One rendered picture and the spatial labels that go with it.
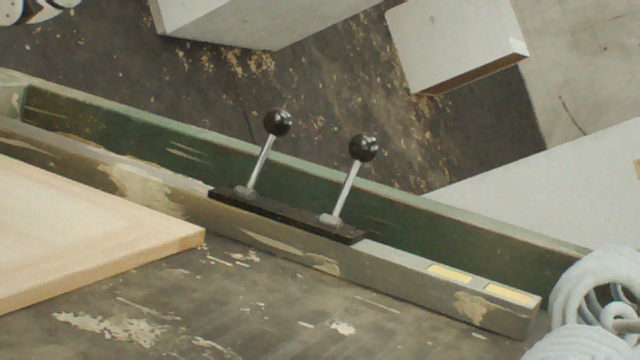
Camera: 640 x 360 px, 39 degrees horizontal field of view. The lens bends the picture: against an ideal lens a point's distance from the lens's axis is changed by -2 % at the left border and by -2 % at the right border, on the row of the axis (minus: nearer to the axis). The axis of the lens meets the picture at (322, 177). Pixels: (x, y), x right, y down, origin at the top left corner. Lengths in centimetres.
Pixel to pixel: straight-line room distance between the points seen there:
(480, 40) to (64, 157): 476
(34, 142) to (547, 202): 348
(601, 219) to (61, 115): 328
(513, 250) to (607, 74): 772
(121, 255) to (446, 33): 508
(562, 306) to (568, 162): 394
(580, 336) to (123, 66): 311
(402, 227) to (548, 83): 779
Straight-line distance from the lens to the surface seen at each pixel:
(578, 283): 55
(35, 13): 130
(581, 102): 896
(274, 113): 115
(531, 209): 454
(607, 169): 445
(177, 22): 363
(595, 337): 42
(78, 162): 125
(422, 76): 597
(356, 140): 110
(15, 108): 163
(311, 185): 134
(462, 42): 590
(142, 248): 99
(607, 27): 897
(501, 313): 102
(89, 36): 338
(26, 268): 90
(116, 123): 151
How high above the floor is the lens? 196
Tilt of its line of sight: 26 degrees down
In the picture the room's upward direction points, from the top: 69 degrees clockwise
